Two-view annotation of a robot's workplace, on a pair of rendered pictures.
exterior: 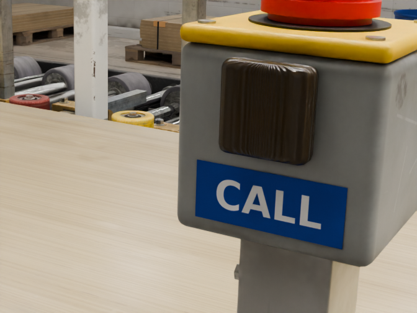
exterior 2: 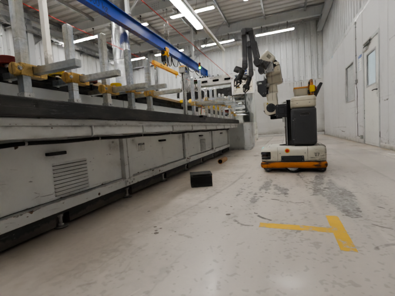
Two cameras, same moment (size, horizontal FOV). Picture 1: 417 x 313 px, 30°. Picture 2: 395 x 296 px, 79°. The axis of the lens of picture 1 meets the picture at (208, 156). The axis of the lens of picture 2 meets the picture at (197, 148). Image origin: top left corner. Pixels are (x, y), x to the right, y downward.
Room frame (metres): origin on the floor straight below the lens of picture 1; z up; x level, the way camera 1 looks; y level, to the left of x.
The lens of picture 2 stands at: (0.51, 2.62, 0.52)
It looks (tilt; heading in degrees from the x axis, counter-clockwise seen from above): 4 degrees down; 263
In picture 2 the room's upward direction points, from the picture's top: 4 degrees counter-clockwise
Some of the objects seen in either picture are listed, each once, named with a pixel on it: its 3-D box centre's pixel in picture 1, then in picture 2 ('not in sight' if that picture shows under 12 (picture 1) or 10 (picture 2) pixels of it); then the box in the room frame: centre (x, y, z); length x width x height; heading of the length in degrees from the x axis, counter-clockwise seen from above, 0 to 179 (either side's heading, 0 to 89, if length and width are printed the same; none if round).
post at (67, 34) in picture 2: not in sight; (72, 71); (0.96, 1.28, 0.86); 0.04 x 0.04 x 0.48; 62
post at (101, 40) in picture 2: not in sight; (104, 73); (0.85, 1.06, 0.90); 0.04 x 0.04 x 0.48; 62
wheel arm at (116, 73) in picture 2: not in sight; (84, 78); (0.90, 1.27, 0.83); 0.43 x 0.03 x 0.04; 152
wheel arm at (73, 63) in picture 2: not in sight; (40, 71); (1.02, 1.49, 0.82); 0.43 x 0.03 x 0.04; 152
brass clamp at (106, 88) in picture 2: not in sight; (109, 90); (0.83, 1.04, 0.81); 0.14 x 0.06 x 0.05; 62
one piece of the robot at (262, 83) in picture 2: not in sight; (263, 86); (-0.71, -0.18, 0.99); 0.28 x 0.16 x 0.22; 62
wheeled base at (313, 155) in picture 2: not in sight; (291, 154); (-0.97, -0.04, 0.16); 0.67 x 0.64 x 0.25; 152
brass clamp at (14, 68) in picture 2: not in sight; (28, 71); (1.07, 1.48, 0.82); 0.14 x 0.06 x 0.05; 62
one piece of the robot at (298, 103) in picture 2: not in sight; (299, 118); (-1.05, 0.00, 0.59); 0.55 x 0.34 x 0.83; 62
